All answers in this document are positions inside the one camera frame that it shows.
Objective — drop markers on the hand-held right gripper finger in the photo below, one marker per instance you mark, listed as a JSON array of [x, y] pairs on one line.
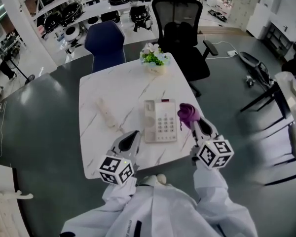
[[196, 134], [214, 131]]

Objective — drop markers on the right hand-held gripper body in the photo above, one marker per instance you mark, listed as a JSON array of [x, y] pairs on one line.
[[214, 154]]

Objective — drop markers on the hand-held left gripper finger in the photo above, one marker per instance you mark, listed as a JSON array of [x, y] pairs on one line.
[[116, 143], [136, 147]]

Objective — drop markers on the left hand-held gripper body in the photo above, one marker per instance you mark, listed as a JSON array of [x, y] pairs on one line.
[[116, 169]]

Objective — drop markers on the purple cloth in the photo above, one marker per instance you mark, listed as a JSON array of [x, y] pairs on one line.
[[187, 113]]

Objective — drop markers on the white desk telephone base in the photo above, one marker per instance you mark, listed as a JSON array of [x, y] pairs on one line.
[[162, 115]]

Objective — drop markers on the person's left forearm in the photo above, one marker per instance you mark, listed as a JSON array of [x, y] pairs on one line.
[[118, 191]]

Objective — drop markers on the person's right forearm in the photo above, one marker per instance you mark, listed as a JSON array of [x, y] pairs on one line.
[[209, 184]]

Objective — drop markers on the white telephone handset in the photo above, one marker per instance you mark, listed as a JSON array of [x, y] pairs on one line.
[[106, 112]]

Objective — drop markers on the person's right shoe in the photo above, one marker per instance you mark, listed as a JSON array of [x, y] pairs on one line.
[[161, 179]]

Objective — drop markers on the small grey gadget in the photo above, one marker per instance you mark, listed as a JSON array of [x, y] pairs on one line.
[[250, 81]]

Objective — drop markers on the person's white coat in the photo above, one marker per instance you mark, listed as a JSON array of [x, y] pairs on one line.
[[162, 211]]

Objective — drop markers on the potted flower plant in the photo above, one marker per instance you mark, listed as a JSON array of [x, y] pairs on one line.
[[154, 69]]

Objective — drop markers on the grey cushioned chair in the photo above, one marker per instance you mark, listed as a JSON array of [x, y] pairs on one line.
[[294, 139]]

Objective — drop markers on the white power strip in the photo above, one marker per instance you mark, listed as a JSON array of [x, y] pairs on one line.
[[232, 53]]

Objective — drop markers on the white side table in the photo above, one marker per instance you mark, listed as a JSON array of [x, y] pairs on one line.
[[284, 83]]

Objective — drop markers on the black mesh office chair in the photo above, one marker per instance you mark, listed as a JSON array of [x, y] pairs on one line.
[[180, 48]]

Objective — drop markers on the blue chair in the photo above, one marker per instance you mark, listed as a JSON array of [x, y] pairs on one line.
[[104, 43]]

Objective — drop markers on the black standing fan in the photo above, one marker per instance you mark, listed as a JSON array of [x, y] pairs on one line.
[[29, 79]]

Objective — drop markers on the black metal rack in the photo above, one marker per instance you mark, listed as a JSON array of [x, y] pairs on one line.
[[278, 38]]

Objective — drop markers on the white box cabinet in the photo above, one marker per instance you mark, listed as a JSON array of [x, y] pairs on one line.
[[259, 21]]

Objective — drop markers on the white locker cabinet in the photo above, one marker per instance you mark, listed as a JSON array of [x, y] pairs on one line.
[[244, 6]]

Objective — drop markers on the white shelf rack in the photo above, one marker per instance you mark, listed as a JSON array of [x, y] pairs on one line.
[[101, 10]]

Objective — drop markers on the group of round black-white devices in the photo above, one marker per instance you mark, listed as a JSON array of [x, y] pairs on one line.
[[71, 10]]

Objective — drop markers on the black mechanical frame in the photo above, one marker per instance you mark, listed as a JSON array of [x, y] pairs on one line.
[[251, 60]]

